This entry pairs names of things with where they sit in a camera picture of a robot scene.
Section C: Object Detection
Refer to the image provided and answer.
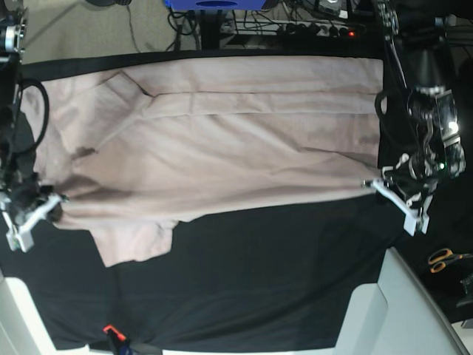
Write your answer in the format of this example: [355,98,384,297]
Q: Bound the white table frame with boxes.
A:
[1,276,89,355]
[333,248,469,355]

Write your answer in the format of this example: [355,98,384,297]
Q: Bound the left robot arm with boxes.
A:
[364,1,466,235]

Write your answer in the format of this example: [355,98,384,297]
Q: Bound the white power strip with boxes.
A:
[220,18,360,38]

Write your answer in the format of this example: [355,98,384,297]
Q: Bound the pale pink T-shirt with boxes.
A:
[35,56,384,267]

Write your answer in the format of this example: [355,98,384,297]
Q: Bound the white table frame right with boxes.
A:
[333,248,469,355]

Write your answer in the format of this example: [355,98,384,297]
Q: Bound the orange black clamp bottom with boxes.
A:
[103,325,135,355]

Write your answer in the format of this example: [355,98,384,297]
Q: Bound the orange handled scissors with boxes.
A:
[428,248,472,274]

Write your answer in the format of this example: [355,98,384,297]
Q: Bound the white table frame left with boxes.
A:
[1,276,89,355]

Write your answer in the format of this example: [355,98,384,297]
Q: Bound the black table cloth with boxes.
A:
[1,55,472,352]

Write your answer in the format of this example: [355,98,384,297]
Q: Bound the black table leg post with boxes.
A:
[197,10,223,50]

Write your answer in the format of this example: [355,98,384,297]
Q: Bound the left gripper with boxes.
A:
[362,141,466,234]

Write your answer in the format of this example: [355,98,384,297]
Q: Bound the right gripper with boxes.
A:
[1,170,70,251]

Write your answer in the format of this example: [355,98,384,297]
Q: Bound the blue box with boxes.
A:
[164,0,266,11]

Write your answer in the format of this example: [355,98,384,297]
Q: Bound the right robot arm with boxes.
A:
[1,1,69,252]

